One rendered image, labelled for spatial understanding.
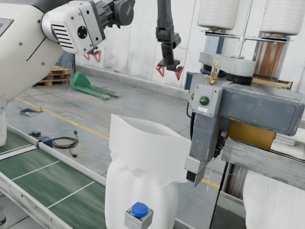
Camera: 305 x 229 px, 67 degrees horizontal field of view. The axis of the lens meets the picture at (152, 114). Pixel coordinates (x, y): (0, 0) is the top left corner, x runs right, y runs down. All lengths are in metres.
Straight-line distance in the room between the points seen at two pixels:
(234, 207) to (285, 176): 0.45
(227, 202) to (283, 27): 0.86
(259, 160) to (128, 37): 6.90
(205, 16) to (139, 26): 6.35
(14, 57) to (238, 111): 0.69
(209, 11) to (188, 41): 5.45
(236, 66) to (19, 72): 0.71
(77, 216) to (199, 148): 0.98
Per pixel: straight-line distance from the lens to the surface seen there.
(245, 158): 0.97
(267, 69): 1.23
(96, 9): 0.76
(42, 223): 1.72
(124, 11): 0.83
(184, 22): 6.62
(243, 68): 0.86
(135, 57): 7.40
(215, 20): 1.06
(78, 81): 6.31
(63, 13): 0.70
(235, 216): 1.36
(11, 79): 0.85
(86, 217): 1.57
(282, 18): 1.01
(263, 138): 1.07
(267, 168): 0.96
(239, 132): 1.08
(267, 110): 0.74
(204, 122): 0.79
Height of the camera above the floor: 1.44
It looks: 18 degrees down
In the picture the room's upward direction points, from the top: 8 degrees clockwise
